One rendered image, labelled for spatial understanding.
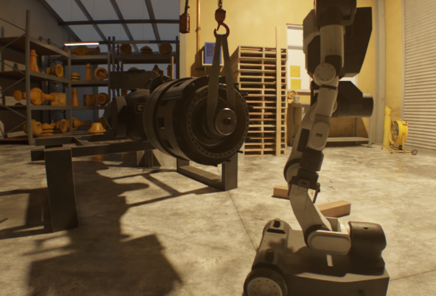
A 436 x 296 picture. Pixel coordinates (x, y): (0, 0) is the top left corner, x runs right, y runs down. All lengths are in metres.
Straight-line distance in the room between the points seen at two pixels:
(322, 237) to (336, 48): 0.85
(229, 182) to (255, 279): 1.71
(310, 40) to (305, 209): 0.80
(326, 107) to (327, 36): 0.27
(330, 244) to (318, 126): 0.61
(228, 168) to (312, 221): 1.59
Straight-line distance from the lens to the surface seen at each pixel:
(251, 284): 1.26
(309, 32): 1.15
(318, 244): 1.30
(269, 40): 6.48
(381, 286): 1.39
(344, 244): 1.31
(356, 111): 1.21
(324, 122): 0.96
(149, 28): 11.91
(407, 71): 7.37
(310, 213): 1.28
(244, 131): 1.41
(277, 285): 1.21
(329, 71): 0.96
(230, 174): 2.75
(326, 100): 0.98
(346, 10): 1.07
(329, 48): 1.00
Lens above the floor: 0.91
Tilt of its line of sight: 5 degrees down
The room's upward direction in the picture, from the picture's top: straight up
